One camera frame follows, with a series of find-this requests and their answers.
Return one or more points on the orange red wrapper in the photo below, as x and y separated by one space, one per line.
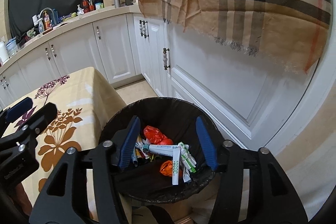
166 169

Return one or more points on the white kettle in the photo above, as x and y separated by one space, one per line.
3 53

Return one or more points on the floral tablecloth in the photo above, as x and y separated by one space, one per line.
78 87

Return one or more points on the white base cabinets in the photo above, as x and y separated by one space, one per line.
76 50

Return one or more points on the green white dish cloth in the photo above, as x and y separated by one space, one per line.
31 33

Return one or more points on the green white wrapper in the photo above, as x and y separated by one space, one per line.
188 159

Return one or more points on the small spray bottle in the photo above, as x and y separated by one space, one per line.
91 6

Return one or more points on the orange yellow bottle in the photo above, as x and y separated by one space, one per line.
136 155

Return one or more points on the beige kitchen countertop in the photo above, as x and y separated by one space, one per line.
105 14

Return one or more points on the white blue bottle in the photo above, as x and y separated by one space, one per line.
40 27

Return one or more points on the brown wooden board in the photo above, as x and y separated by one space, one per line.
47 31

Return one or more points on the yellow green package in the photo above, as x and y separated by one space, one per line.
68 16

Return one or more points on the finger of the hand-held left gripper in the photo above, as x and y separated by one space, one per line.
18 108
42 115

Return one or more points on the chrome faucet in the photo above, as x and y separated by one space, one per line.
51 9

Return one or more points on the water filter pitcher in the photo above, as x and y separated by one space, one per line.
11 47

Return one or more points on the red plastic bag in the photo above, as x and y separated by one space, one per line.
156 136

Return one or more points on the black trash bin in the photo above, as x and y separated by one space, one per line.
168 113

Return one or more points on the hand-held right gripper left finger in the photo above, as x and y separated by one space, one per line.
128 146

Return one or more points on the white box blue text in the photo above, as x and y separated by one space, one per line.
164 149

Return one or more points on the dark bottle red cap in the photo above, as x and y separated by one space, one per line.
84 4

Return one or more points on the teal white packet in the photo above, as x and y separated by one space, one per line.
145 147

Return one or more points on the orange dish soap bottle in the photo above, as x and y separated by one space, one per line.
46 22

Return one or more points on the white tall cabinet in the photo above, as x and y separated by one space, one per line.
223 87

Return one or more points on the white box green print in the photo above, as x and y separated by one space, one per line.
176 170

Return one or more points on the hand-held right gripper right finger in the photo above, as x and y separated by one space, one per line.
207 146

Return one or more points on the white pump bottle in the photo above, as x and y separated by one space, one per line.
80 10

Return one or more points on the person's left forearm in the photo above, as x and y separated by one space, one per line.
19 196

